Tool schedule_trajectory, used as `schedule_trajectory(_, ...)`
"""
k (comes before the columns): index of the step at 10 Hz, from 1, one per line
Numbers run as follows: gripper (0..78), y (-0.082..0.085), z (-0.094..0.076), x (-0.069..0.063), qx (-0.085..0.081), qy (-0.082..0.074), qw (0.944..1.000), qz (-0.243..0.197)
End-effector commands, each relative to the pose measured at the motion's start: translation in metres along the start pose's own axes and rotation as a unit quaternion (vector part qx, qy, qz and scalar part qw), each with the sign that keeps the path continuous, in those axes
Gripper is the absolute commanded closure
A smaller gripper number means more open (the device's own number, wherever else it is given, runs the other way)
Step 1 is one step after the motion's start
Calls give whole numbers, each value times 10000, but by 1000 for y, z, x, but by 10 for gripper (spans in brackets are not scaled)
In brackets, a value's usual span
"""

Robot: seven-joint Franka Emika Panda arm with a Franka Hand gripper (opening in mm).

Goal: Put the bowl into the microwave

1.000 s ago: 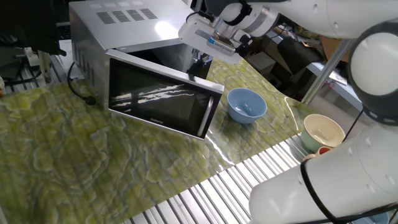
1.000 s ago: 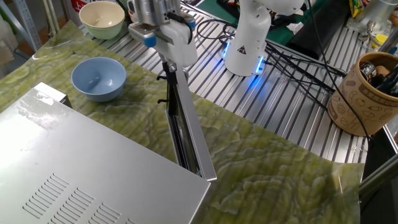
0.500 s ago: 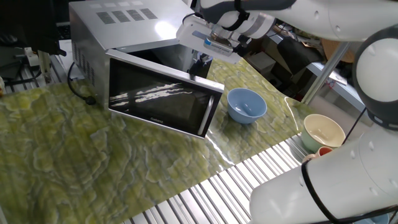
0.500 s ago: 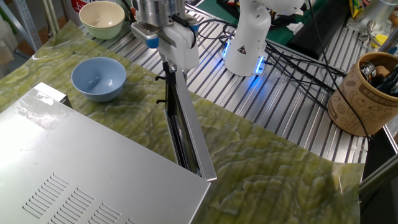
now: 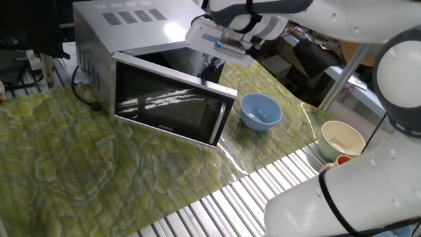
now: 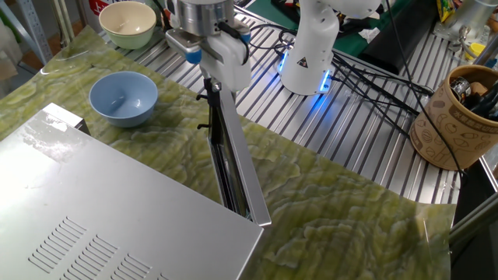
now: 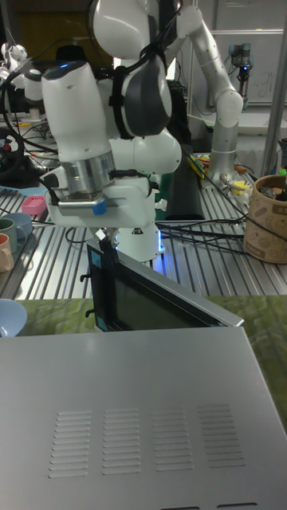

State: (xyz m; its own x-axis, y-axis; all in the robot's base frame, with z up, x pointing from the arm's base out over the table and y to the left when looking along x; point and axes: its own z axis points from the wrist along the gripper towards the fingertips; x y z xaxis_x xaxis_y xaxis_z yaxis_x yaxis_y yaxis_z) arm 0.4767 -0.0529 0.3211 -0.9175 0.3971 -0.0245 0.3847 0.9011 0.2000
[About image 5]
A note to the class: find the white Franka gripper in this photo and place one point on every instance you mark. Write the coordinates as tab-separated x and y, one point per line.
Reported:
199	37

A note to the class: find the light blue bowl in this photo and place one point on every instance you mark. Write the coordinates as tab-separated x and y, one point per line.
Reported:
260	113

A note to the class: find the silver microwave oven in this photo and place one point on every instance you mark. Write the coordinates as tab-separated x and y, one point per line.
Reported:
131	26

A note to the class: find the cream and green bowl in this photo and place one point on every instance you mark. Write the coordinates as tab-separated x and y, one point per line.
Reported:
338	138

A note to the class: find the grey cardboard box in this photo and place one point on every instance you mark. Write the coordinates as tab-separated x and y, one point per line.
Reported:
276	67

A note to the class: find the silver table leg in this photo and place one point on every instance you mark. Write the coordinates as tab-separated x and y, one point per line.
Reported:
342	79

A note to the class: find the white paper sheet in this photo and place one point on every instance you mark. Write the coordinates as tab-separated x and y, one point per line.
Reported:
70	59

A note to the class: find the green marble pattern mat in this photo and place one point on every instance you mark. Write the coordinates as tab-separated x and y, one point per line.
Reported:
98	164

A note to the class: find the black keyboard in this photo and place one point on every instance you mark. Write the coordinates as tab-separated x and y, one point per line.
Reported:
67	33

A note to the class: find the orange cup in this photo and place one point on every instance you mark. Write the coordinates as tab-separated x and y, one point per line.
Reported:
342	160

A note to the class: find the white power strip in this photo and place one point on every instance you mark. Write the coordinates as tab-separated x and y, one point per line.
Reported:
33	59

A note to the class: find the large black box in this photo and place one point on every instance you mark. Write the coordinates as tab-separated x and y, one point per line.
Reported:
29	26

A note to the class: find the short aluminium post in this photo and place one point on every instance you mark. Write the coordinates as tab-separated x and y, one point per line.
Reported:
47	70

